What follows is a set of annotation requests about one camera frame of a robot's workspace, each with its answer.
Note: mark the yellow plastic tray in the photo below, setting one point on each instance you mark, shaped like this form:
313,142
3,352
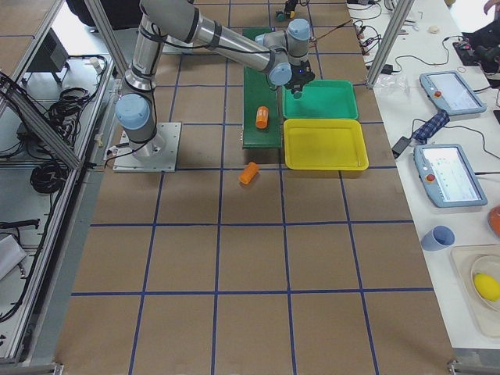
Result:
324,144

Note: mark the green plastic tray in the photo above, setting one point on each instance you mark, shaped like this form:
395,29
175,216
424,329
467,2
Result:
322,99

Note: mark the green conveyor belt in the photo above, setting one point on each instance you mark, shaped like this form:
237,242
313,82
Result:
256,93

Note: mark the yellow lemon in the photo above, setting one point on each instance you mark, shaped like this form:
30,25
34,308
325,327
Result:
486,286

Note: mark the teach pendant near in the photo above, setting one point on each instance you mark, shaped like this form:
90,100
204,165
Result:
447,176

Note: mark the aluminium frame post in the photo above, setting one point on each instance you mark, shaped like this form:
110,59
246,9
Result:
398,17

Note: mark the blue cup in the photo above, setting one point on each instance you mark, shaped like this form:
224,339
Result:
438,238

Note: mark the teach pendant far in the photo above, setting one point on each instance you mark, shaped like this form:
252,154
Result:
450,92

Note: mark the beige tray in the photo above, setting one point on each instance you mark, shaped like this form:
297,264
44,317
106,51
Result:
470,261

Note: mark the orange cylinder with label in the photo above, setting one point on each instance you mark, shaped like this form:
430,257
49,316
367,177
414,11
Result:
262,117

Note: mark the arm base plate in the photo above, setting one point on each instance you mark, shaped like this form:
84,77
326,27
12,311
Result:
159,155

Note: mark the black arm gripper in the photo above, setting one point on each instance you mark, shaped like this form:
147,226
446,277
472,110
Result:
294,81
288,5

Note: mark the black power adapter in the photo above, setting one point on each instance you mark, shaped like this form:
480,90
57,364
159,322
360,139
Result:
400,146

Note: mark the teach pendant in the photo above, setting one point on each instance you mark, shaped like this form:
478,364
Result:
450,92
447,176

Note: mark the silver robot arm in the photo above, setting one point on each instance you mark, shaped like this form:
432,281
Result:
283,56

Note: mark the plain orange cylinder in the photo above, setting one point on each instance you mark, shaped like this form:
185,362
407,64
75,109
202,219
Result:
249,173

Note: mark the blue plaid umbrella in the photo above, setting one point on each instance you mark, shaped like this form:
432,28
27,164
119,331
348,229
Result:
431,127

